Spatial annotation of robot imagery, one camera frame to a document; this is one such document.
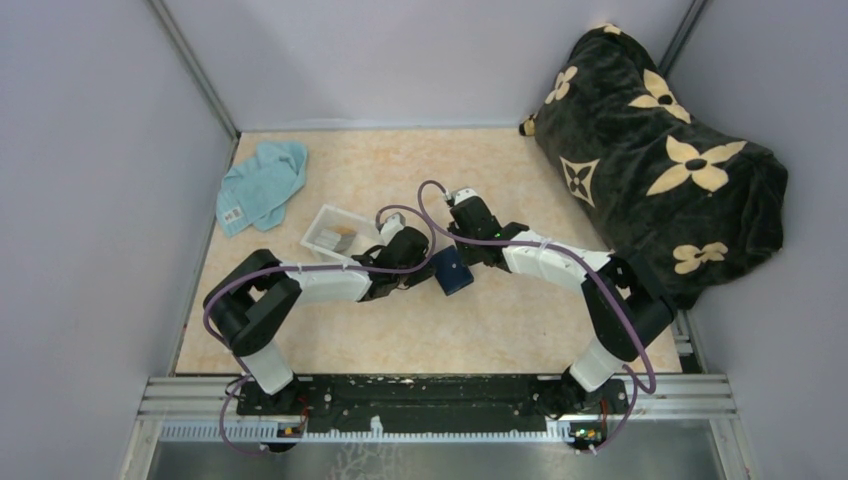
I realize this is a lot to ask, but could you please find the light blue towel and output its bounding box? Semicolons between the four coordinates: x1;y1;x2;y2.
216;141;308;238

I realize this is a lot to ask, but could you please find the aluminium frame rail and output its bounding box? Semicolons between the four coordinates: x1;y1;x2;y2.
137;374;736;444

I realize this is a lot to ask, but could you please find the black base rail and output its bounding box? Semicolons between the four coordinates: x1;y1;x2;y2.
236;374;629;434

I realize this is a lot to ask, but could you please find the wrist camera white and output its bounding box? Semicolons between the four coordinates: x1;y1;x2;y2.
445;187;478;208
378;212;406;245

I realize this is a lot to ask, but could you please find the stack of grey cards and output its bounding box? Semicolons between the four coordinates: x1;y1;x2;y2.
314;226;357;253

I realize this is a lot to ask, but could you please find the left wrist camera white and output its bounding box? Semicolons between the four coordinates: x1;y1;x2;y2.
378;212;406;245

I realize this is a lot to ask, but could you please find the black floral blanket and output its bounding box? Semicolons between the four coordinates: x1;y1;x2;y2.
519;24;788;309

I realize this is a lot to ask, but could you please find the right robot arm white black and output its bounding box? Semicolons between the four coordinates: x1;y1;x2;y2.
446;189;677;412

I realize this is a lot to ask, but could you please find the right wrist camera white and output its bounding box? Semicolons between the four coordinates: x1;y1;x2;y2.
445;187;478;208

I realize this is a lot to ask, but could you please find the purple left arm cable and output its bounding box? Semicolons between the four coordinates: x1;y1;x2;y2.
201;203;439;457

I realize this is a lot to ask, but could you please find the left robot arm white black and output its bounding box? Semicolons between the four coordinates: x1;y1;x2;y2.
203;226;433;414

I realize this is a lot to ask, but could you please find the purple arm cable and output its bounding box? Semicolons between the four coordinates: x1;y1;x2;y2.
201;203;439;457
417;180;658;455

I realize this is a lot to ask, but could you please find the navy blue card holder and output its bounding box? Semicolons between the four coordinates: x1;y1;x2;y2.
430;245;474;296

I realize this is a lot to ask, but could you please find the white plastic card tray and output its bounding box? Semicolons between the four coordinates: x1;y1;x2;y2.
300;204;384;262

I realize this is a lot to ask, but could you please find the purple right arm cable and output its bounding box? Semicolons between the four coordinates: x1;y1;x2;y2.
417;180;658;455

